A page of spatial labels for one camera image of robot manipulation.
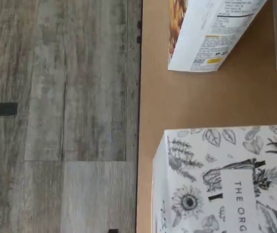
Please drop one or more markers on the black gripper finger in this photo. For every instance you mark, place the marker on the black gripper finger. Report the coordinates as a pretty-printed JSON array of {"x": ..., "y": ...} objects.
[{"x": 113, "y": 230}]

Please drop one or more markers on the white box yellow strip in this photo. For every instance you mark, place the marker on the white box yellow strip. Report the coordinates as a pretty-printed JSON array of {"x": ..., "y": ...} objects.
[{"x": 226, "y": 182}]

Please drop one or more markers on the wooden shelf board with boxes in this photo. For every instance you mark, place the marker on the wooden shelf board with boxes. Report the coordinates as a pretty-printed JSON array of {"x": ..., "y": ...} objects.
[{"x": 189, "y": 102}]

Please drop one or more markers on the black floor tape strip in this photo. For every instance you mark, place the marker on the black floor tape strip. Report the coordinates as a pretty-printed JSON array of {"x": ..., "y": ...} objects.
[{"x": 0, "y": 109}]

